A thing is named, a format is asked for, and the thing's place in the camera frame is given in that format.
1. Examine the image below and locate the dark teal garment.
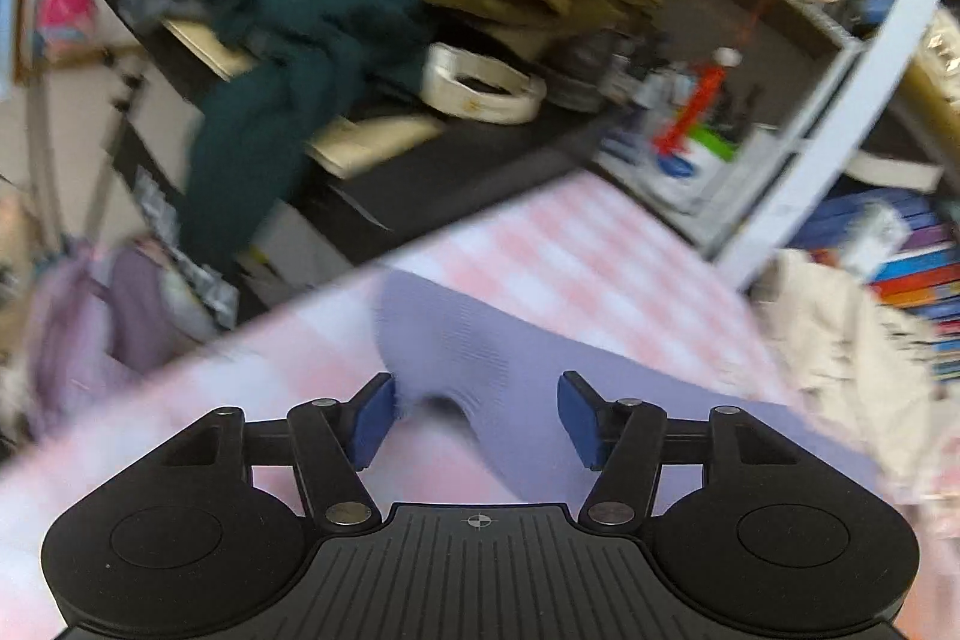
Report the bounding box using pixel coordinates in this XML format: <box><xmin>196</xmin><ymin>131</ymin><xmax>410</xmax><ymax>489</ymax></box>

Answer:
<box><xmin>180</xmin><ymin>0</ymin><xmax>436</xmax><ymax>270</ymax></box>

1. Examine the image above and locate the white strap ring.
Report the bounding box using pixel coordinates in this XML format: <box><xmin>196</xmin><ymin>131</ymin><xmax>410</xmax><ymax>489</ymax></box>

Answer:
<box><xmin>422</xmin><ymin>42</ymin><xmax>548</xmax><ymax>125</ymax></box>

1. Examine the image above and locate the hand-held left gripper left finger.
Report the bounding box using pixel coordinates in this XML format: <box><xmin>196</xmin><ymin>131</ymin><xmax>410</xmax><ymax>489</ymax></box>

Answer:
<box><xmin>161</xmin><ymin>372</ymin><xmax>396</xmax><ymax>530</ymax></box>

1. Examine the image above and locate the pink bag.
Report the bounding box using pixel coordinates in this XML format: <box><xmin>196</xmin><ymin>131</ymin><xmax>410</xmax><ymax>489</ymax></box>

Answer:
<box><xmin>36</xmin><ymin>0</ymin><xmax>100</xmax><ymax>58</ymax></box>

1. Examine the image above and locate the pink checkered printed blanket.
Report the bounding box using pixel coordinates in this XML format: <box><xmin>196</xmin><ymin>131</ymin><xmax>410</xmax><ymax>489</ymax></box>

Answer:
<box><xmin>0</xmin><ymin>169</ymin><xmax>960</xmax><ymax>640</ymax></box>

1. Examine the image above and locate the beige tote bag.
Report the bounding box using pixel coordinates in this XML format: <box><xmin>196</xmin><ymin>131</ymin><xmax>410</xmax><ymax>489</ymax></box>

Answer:
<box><xmin>748</xmin><ymin>248</ymin><xmax>942</xmax><ymax>498</ymax></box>

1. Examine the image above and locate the row of books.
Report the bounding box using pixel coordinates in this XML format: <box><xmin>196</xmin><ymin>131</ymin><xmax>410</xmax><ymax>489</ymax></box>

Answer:
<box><xmin>791</xmin><ymin>190</ymin><xmax>960</xmax><ymax>382</ymax></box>

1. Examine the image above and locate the purple backpack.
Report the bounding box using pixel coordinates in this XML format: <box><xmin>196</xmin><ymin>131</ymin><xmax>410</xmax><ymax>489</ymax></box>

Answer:
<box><xmin>21</xmin><ymin>241</ymin><xmax>200</xmax><ymax>420</ymax></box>

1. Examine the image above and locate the black desk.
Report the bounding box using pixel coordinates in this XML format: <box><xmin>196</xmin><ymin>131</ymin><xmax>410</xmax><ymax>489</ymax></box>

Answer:
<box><xmin>81</xmin><ymin>0</ymin><xmax>608</xmax><ymax>319</ymax></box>

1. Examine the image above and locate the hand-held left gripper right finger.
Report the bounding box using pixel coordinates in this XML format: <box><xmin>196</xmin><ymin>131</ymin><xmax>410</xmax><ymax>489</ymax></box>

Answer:
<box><xmin>556</xmin><ymin>370</ymin><xmax>800</xmax><ymax>530</ymax></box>

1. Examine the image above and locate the white shelf frame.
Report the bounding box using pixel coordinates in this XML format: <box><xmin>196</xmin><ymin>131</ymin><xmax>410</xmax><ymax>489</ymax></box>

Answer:
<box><xmin>480</xmin><ymin>0</ymin><xmax>960</xmax><ymax>292</ymax></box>

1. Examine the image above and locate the beige flat box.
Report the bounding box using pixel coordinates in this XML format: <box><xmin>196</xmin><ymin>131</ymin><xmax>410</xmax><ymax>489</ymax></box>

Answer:
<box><xmin>302</xmin><ymin>113</ymin><xmax>445</xmax><ymax>178</ymax></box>

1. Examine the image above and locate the lavender garment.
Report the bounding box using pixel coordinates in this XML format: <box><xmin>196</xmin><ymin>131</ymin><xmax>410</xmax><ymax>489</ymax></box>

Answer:
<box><xmin>371</xmin><ymin>271</ymin><xmax>878</xmax><ymax>507</ymax></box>

